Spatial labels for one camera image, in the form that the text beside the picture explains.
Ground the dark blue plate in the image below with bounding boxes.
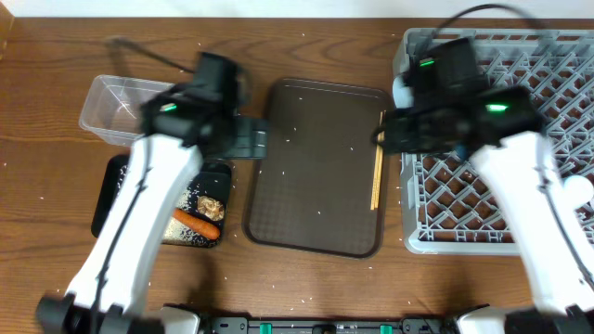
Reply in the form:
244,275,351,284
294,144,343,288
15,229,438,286
454,144,470,161

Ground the light blue rice bowl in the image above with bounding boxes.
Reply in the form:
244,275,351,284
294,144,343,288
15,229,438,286
392,74,414,109

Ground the grey dishwasher rack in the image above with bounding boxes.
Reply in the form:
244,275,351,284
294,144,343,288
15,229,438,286
400,28,593,256

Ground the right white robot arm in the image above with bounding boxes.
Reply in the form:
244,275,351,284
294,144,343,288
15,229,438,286
371,38,593,333

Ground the clear plastic bin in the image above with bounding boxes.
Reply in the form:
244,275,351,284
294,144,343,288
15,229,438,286
79,75,173,147

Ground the pile of white rice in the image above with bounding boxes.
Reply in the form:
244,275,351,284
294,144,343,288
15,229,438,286
118,166,210,245

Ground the orange carrot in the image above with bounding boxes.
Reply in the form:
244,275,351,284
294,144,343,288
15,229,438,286
173,209,221,240

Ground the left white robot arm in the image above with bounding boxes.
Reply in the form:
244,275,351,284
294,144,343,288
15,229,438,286
35,53,266,333

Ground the brown food scrap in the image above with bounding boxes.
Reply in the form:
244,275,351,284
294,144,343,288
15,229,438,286
197,196,226,222

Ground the black waste bin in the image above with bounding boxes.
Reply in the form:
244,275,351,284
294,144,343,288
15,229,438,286
91,155,231,248

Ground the dark brown serving tray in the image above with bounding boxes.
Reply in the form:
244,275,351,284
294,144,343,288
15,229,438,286
242,78,394,259

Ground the small blue cup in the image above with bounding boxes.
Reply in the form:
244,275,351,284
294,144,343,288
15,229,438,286
563,175,594,210

